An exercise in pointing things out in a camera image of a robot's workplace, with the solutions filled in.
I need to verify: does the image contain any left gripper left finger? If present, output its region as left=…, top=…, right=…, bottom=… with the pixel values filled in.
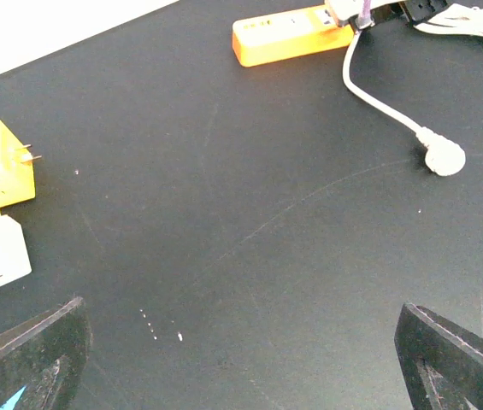
left=0, top=296, right=91, bottom=409

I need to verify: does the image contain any blue plug adapter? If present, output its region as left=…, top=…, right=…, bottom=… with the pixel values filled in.
left=0, top=386, right=27, bottom=410

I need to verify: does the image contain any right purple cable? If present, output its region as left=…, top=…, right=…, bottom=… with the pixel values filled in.
left=355, top=0, right=374, bottom=31

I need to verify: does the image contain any white power strip cord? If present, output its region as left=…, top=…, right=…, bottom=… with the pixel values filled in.
left=341, top=0, right=483, bottom=177

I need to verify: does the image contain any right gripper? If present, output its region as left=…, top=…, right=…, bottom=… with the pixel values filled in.
left=391, top=0, right=453, bottom=21

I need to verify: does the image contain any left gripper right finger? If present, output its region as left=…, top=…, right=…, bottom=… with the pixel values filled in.
left=394, top=303, right=483, bottom=409

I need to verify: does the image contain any orange power strip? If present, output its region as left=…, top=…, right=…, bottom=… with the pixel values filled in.
left=232, top=5, right=354, bottom=67

